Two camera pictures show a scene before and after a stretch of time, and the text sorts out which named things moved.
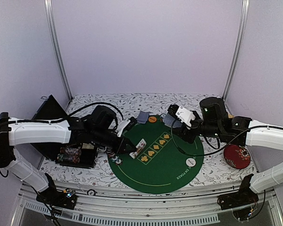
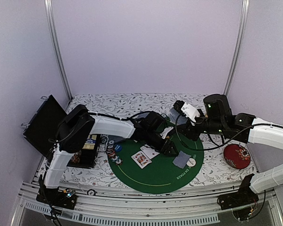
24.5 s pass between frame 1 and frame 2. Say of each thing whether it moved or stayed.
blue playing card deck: moved
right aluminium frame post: stayed
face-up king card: moved
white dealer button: stayed
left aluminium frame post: stayed
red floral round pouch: stayed
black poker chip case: stayed
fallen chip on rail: stayed
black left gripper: moved
